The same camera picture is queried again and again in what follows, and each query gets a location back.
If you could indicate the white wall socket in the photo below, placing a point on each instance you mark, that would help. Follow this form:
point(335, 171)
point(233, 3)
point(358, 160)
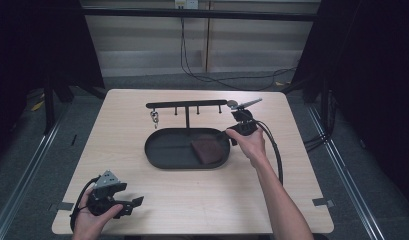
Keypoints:
point(187, 3)

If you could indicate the black key rack tray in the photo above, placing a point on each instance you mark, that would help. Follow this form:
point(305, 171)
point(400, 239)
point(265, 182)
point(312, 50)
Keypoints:
point(168, 150)

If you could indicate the black stand post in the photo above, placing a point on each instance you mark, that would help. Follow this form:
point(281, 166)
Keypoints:
point(49, 106)

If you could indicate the yellow floor tape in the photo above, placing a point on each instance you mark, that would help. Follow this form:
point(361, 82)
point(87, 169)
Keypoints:
point(37, 106)

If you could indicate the black horizontal frame bar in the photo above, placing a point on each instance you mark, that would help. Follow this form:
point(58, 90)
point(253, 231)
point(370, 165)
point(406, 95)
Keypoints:
point(142, 13)

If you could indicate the person's right hand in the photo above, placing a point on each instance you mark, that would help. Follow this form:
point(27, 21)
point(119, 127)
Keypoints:
point(252, 146)

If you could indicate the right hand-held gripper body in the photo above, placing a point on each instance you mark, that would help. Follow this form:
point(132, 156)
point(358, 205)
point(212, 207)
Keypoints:
point(243, 117)

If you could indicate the dark curtain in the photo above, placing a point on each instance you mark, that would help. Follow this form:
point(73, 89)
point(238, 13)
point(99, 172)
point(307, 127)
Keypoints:
point(32, 43)
point(375, 66)

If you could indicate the grey tape strip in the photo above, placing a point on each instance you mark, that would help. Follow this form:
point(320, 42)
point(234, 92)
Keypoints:
point(62, 206)
point(322, 202)

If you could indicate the person's left hand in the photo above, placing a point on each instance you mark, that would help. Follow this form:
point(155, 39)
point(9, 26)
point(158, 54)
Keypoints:
point(92, 221)

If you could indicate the metal floor rail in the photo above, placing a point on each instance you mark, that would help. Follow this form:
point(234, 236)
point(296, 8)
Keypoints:
point(23, 180)
point(352, 186)

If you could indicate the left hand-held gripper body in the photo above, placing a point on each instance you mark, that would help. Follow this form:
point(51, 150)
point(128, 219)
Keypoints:
point(105, 191)

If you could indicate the silver carabiner keyring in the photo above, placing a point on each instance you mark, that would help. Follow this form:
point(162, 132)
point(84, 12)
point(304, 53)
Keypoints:
point(154, 117)

